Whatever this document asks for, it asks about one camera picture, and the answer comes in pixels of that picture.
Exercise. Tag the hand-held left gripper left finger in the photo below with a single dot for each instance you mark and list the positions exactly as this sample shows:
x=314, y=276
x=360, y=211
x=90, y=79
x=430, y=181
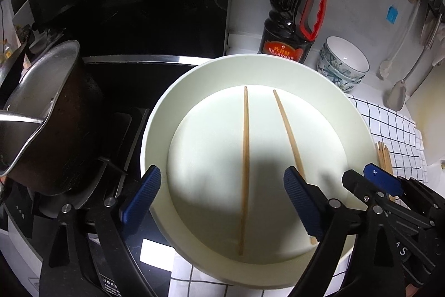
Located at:
x=142, y=192

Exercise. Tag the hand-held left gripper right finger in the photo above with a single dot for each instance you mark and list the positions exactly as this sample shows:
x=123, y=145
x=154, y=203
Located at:
x=302, y=203

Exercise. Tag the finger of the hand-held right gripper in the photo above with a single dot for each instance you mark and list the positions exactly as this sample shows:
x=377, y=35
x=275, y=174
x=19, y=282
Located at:
x=358, y=185
x=382, y=178

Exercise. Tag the bunch of wooden chopsticks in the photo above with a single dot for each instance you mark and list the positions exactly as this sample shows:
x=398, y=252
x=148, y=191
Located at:
x=383, y=157

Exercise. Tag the wooden chopstick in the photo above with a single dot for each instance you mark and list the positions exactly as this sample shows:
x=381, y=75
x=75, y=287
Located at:
x=288, y=130

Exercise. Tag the white plastic basin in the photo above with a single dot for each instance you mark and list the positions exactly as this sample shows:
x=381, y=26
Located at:
x=208, y=144

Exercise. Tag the white black checkered cloth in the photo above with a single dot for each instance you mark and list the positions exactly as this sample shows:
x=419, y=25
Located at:
x=393, y=123

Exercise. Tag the metal spatula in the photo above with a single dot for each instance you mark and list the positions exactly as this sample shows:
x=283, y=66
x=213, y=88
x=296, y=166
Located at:
x=396, y=95

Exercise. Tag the cream cutting board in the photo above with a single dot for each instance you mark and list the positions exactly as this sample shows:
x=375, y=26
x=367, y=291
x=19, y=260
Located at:
x=431, y=109

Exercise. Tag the dark cooking pot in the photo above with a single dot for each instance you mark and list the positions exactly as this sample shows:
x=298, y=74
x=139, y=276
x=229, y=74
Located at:
x=73, y=130

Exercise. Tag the floral ceramic bowl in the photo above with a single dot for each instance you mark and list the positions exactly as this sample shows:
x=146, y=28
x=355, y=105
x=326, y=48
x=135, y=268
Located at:
x=333, y=82
x=330, y=72
x=342, y=53

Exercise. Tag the black glass stove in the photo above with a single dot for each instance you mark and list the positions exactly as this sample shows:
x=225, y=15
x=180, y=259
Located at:
x=114, y=81

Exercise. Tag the stainless steel pan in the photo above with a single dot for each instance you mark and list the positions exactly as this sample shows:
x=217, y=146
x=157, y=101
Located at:
x=17, y=137

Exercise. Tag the dark soy sauce bottle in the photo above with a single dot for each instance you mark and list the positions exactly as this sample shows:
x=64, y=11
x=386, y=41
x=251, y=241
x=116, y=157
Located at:
x=285, y=4

